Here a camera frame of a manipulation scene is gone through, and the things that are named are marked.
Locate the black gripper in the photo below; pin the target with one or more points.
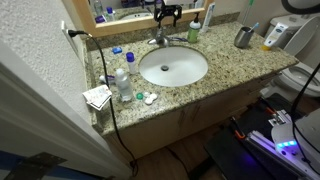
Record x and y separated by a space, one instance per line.
169 9

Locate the chrome faucet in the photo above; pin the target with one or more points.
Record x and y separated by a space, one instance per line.
163 41

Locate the blue razor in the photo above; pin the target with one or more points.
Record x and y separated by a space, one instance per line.
180 39

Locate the green bottle white top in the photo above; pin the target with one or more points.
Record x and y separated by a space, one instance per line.
193 31

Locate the white blue toothpaste tube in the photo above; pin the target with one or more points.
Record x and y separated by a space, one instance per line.
208 16

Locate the white oval sink basin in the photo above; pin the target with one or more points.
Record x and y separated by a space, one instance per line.
176 63

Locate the chrome sink drain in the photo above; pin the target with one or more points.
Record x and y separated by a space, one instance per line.
164 68

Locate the white bottle blue cap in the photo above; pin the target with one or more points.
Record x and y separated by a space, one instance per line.
131 63

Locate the small blue box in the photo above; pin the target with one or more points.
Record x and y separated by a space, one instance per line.
117 50

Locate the metal cup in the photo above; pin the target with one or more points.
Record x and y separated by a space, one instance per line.
242 38

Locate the small clear cap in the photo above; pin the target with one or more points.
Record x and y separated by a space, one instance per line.
146 94

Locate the clear plastic bottle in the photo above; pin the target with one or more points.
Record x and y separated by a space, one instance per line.
124 86

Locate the white contact lens case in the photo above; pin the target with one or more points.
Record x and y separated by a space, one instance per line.
150 99

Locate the small green cap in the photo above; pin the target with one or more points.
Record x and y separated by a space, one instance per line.
139 96

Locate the wooden framed mirror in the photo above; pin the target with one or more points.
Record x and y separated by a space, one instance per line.
83 20

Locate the blue toothbrush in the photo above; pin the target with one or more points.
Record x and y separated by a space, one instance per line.
255 26

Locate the small purple white tube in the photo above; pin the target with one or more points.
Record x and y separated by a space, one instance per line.
106 79

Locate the white card packet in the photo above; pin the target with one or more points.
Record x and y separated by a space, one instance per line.
97 96

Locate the white tube yellow cap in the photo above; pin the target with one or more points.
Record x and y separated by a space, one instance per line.
274 36

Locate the wooden vanity cabinet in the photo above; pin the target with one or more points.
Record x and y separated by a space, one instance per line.
160 130

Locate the black orange clamp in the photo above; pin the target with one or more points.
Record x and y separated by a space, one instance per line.
270 111
238 131

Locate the white toilet lid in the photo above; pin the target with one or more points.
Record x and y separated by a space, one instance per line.
305 35

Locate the white toilet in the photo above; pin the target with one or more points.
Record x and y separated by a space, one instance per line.
300 80

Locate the white door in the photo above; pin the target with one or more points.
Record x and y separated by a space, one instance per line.
40 110

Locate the dark metal door hinge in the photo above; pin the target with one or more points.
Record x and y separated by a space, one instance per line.
33 165

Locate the white wall outlet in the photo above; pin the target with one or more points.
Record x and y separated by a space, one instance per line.
68 36

